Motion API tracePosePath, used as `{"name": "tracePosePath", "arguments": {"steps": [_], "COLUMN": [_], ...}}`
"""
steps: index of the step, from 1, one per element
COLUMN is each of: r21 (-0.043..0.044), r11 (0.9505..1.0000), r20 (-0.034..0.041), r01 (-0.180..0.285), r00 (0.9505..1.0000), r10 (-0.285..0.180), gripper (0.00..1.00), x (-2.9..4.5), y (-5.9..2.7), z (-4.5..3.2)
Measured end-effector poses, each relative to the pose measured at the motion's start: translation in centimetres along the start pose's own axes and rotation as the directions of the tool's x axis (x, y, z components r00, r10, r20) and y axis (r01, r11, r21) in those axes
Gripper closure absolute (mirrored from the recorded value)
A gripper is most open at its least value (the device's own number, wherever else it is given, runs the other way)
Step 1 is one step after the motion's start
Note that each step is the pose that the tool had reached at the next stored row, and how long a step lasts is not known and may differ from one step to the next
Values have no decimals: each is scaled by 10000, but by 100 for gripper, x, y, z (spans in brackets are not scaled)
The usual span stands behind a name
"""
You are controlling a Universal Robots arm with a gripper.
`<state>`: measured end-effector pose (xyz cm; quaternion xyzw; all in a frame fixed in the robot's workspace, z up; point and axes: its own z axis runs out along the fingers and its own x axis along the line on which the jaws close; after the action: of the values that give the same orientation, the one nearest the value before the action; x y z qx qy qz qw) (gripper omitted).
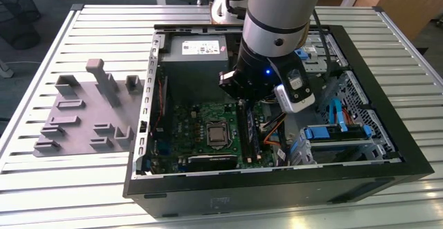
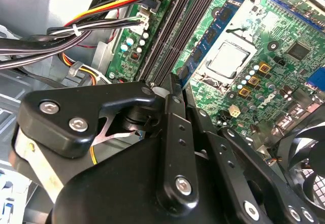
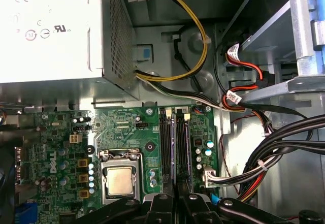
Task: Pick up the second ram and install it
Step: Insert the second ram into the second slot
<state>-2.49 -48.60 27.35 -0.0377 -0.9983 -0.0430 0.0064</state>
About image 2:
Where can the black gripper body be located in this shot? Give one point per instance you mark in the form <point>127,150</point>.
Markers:
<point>114,188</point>

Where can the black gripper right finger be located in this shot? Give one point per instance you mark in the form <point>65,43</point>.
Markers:
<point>227,158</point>

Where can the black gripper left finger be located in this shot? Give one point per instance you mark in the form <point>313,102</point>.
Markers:
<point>76,104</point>

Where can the blue RAM stick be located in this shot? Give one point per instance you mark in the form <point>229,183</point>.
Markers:
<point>210,34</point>

